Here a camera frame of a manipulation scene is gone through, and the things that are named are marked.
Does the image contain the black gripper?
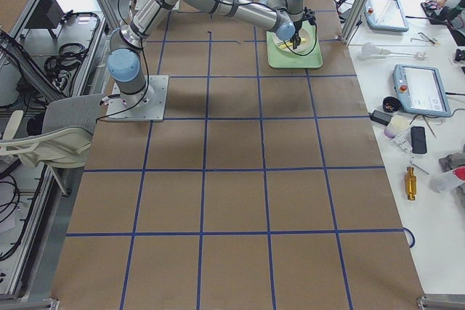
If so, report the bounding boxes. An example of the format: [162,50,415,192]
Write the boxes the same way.
[290,12,308,49]

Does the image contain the white round plate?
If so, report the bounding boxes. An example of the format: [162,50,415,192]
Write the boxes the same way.
[272,26,315,54]

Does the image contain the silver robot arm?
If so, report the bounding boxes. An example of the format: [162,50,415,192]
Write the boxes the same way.
[107,0,312,110]

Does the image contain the light green plastic tray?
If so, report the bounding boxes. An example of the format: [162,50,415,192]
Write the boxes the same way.
[267,26,323,69]

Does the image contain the far blue teach pendant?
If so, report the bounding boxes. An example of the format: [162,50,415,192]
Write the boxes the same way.
[365,0,409,33]

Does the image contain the blue teach pendant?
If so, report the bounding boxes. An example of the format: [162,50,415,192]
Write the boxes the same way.
[365,0,409,33]
[392,65,452,118]

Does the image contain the black charger brick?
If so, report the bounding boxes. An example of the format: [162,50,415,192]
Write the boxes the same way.
[369,110,392,126]

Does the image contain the black round bowl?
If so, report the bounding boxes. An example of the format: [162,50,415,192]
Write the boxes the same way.
[382,96,402,113]

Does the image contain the white cup on desk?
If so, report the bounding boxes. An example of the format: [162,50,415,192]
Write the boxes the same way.
[384,115,410,138]

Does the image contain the near blue teach pendant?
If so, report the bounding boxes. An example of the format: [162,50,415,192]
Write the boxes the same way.
[392,65,452,118]

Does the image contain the black smartphone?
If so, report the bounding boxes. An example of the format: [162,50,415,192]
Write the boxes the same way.
[411,126,427,155]

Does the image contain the gold metal cylinder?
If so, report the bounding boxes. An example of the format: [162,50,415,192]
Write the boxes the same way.
[404,166,417,201]

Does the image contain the grey office chair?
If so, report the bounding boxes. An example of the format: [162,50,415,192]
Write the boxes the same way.
[1,94,104,168]

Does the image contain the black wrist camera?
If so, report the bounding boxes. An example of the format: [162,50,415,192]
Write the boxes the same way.
[302,7,316,26]

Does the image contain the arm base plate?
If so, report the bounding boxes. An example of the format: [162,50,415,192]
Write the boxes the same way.
[105,75,169,122]

